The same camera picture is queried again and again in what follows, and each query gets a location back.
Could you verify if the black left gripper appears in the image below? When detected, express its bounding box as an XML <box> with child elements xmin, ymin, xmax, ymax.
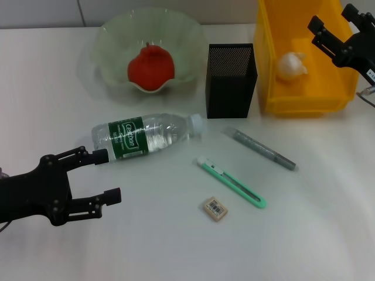
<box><xmin>0</xmin><ymin>146</ymin><xmax>122</xmax><ymax>227</ymax></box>

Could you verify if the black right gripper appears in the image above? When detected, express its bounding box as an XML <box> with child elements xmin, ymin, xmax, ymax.
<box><xmin>306</xmin><ymin>3</ymin><xmax>375</xmax><ymax>85</ymax></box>

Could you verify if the white garlic bulb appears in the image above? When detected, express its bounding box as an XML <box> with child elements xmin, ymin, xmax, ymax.
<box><xmin>277</xmin><ymin>52</ymin><xmax>309</xmax><ymax>81</ymax></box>

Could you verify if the clear green-label water bottle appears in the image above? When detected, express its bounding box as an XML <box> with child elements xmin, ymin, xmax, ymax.
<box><xmin>91</xmin><ymin>112</ymin><xmax>203</xmax><ymax>160</ymax></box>

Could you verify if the red-orange fruit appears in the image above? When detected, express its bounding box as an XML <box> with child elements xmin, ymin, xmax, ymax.
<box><xmin>127</xmin><ymin>42</ymin><xmax>176</xmax><ymax>91</ymax></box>

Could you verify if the beige eraser with barcode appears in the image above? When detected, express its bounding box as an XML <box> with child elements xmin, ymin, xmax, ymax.
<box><xmin>202</xmin><ymin>197</ymin><xmax>229</xmax><ymax>222</ymax></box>

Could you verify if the green utility knife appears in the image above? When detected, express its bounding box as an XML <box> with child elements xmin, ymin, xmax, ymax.
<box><xmin>196</xmin><ymin>156</ymin><xmax>267</xmax><ymax>210</ymax></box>

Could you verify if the black mesh pen holder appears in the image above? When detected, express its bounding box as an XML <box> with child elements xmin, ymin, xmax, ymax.
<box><xmin>206</xmin><ymin>43</ymin><xmax>258</xmax><ymax>119</ymax></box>

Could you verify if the grey pen in clear sleeve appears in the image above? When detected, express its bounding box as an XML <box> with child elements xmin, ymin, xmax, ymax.
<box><xmin>224</xmin><ymin>126</ymin><xmax>296</xmax><ymax>171</ymax></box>

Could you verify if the yellow plastic storage bin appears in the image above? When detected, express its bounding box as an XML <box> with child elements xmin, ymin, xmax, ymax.
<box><xmin>253</xmin><ymin>0</ymin><xmax>364</xmax><ymax>118</ymax></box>

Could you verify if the pale green wavy glass bowl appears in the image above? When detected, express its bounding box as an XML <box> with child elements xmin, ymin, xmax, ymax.
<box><xmin>77</xmin><ymin>8</ymin><xmax>206</xmax><ymax>103</ymax></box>

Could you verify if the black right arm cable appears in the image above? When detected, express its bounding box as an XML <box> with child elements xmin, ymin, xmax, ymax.
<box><xmin>355</xmin><ymin>90</ymin><xmax>375</xmax><ymax>108</ymax></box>

